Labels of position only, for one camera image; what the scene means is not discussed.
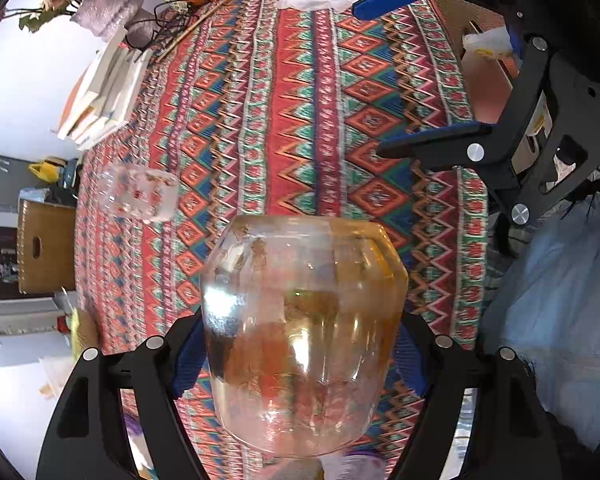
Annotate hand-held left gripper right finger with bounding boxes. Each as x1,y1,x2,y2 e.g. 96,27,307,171
389,312,564,480

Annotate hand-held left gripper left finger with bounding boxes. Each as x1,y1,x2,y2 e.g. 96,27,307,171
35,309,207,480

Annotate large clear glass cup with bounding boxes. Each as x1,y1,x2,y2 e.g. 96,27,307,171
199,215,409,459

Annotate small clear glass cup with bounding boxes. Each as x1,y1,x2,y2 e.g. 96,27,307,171
98,162,179,224

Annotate open cardboard box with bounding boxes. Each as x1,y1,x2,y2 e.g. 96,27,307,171
459,19,553,171

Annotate colourful patterned tablecloth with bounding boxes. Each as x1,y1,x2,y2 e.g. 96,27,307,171
74,0,492,480

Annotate light blue cloth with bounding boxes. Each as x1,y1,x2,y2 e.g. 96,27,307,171
480,195,600,453

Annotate brown cardboard box with slot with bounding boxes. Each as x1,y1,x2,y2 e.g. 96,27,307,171
16,199,77,295

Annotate thin wooden stick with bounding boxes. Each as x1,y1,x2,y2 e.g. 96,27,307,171
154,0,257,61

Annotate yellow object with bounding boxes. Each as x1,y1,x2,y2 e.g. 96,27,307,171
27,157,67,183

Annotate stack of books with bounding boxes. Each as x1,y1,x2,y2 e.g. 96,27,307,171
56,27,154,152

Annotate purple knitted cloth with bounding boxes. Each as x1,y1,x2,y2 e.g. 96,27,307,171
70,0,145,41

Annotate black cable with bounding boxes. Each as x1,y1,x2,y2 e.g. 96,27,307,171
126,0,203,51

